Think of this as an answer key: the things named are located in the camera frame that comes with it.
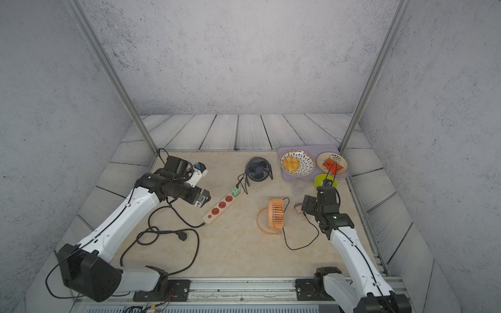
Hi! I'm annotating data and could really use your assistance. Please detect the pink plug adapter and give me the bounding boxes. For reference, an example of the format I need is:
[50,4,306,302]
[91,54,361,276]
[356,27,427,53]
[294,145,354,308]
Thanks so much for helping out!
[294,203,305,215]

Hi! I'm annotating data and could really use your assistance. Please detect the beige power strip red sockets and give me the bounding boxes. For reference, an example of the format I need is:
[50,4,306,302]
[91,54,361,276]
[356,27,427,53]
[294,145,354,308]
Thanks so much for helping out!
[202,193,236,225]

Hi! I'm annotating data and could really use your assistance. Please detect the orange fan black cable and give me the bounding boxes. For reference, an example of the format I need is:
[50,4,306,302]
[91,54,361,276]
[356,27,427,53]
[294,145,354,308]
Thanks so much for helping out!
[281,197,321,252]

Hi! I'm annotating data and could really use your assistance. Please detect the orange desk fan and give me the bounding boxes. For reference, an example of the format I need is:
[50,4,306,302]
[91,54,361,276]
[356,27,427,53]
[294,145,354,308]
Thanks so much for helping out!
[256,199,285,236]

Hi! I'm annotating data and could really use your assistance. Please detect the green plug adapter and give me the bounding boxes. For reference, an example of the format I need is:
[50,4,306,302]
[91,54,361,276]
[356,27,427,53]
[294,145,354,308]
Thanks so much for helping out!
[231,187,242,197]

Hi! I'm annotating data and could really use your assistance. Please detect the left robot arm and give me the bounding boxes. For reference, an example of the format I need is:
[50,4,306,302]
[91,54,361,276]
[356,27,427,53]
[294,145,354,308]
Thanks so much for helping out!
[57,156,211,302]

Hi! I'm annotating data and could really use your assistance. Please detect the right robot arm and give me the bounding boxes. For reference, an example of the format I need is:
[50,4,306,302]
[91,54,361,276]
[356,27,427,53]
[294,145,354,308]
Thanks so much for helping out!
[301,185,412,312]

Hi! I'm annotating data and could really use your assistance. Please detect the black desk fan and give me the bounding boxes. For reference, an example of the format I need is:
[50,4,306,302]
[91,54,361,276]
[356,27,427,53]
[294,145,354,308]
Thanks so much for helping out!
[245,156,273,182]

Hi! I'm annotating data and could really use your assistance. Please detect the green bowl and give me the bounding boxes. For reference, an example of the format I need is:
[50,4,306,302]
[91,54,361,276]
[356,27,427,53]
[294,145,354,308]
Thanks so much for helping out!
[314,173,337,188]

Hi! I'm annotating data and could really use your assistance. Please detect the clear plastic cup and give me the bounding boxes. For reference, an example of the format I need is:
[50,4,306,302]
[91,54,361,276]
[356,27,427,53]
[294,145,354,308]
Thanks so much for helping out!
[291,179,309,194]

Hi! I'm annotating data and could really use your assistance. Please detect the plate with red food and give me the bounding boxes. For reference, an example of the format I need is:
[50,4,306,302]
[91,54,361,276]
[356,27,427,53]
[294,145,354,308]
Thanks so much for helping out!
[316,152,348,176]

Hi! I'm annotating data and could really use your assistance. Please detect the patterned bowl with yellow food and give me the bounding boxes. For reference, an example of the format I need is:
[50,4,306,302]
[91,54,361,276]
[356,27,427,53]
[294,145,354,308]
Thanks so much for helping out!
[279,150,316,177]

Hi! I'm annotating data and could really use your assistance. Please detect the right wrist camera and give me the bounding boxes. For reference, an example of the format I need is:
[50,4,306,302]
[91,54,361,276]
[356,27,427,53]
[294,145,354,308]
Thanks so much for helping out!
[320,179,335,187]

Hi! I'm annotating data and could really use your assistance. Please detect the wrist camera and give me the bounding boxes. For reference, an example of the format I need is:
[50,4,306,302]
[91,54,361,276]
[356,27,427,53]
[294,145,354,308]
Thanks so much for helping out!
[320,179,335,187]
[187,162,207,187]

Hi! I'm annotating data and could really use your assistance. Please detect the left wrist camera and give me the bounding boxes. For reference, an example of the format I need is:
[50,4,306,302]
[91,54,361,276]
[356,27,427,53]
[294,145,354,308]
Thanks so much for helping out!
[187,162,207,187]

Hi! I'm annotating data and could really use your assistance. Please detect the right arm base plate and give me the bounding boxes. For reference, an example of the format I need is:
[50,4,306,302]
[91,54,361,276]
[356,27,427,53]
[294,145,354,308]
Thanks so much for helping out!
[295,279,333,301]

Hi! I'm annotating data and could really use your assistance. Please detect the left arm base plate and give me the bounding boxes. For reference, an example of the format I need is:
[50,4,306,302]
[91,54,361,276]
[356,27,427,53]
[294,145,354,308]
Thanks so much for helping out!
[133,279,191,303]

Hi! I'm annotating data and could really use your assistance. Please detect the aluminium front rail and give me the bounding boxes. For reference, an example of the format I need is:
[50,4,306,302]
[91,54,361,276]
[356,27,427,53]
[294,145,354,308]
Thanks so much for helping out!
[70,277,343,312]

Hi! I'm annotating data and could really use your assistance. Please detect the left aluminium frame post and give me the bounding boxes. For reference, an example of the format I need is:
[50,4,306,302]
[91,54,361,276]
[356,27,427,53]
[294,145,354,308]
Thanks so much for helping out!
[64,0,159,156]

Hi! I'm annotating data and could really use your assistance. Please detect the aluminium frame post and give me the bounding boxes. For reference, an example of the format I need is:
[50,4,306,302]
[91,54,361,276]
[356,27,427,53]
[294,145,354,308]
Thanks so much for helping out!
[64,0,159,156]
[339,0,412,154]

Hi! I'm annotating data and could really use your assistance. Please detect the right aluminium frame post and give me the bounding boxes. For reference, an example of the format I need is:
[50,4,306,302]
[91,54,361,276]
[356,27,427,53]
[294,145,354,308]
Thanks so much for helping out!
[339,0,412,154]

